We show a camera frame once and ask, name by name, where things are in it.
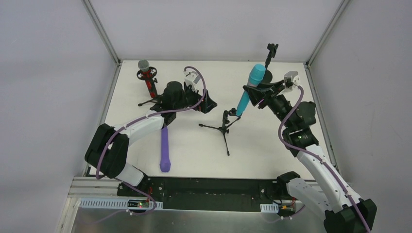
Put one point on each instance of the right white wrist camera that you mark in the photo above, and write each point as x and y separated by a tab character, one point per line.
292	79

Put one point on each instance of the black tripod shock-mount stand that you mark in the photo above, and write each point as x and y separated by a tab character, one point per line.
152	100

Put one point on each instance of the teal toy microphone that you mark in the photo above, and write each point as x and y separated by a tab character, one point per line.
255	77

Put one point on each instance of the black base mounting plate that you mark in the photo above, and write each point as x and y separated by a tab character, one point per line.
211	194

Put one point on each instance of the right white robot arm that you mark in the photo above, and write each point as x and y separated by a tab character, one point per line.
341	209

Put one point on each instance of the purple toy microphone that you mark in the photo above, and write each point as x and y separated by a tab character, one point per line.
165	163

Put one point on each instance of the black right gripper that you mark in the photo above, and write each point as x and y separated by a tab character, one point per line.
260	95

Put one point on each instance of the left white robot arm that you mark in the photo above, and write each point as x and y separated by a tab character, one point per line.
108	149

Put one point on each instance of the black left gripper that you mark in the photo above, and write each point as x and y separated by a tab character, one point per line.
199	100

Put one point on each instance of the red glitter microphone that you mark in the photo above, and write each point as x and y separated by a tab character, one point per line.
147	74

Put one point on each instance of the black tripod clip stand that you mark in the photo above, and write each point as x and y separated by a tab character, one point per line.
224	128

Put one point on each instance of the black round-base mic stand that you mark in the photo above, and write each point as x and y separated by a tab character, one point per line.
272	48

